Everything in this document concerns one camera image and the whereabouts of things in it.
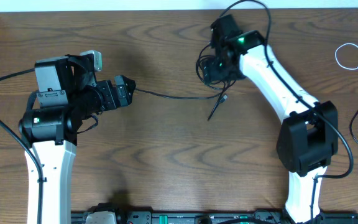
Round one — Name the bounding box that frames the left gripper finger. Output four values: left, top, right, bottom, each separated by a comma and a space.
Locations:
114, 75, 129, 86
116, 78, 136, 107

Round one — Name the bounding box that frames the thin black cable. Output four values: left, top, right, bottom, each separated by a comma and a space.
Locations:
134, 43, 239, 122

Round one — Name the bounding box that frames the white usb cable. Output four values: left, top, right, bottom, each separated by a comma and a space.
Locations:
334, 42, 358, 70

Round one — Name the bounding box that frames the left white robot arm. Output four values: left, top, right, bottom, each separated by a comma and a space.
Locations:
19, 50, 136, 223

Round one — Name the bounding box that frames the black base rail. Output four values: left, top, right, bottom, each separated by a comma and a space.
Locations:
70, 203, 358, 224

